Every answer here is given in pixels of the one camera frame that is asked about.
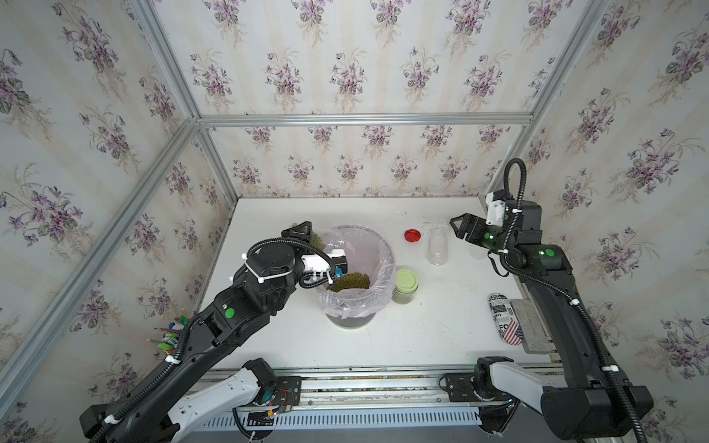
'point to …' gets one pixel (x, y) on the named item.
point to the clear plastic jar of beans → (437, 246)
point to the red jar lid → (412, 235)
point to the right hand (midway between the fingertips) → (470, 224)
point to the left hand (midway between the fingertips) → (301, 227)
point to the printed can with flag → (504, 319)
